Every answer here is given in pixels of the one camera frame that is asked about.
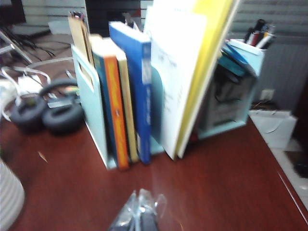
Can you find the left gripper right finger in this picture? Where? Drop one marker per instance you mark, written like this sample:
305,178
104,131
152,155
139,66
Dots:
150,211

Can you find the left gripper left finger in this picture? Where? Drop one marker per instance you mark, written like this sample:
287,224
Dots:
126,214

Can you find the blue book with white dots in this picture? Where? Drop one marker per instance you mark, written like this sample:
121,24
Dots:
134,72

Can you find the orange spine Human Compatible book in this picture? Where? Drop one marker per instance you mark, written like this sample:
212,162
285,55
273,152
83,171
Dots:
115,108

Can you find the light blue desk bookshelf organizer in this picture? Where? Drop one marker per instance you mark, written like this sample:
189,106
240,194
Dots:
89,108

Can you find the pale yellow paperback book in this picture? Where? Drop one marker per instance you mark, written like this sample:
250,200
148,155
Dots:
126,96

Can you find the black over-ear headphones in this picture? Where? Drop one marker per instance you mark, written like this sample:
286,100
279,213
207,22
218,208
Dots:
62,118

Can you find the white ribbed thermos jug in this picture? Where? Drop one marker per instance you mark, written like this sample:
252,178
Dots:
9,197

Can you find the lower organizer drawer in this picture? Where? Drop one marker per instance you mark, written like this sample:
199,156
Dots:
223,115

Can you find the organizer drawer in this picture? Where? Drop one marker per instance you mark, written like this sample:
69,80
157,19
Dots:
223,115
231,91

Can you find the leaning folders and books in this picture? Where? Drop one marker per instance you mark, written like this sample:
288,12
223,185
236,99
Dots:
173,72

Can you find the upper organizer drawer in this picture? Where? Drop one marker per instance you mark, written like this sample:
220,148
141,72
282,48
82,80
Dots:
231,91

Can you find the white paper bag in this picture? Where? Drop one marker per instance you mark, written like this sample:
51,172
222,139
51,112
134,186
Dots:
272,130

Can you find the white power strip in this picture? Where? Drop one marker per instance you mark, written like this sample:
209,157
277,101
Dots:
30,84

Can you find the yellow document folder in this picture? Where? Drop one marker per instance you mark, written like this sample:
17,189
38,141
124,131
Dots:
207,60

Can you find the teal notebook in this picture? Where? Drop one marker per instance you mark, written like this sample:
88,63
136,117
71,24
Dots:
231,62

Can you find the light blue paper booklet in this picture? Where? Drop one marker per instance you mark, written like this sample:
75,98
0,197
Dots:
243,60

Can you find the tan cardboard envelope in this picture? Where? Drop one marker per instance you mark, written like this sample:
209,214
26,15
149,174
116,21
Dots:
79,36

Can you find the red pen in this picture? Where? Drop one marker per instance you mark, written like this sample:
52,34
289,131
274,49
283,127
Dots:
254,38

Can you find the white pen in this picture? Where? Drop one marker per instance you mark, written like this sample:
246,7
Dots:
263,42

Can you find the black marker pen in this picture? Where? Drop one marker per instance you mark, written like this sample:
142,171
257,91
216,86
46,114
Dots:
257,26

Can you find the white wall outlet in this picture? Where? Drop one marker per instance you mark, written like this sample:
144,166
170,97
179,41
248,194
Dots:
267,94

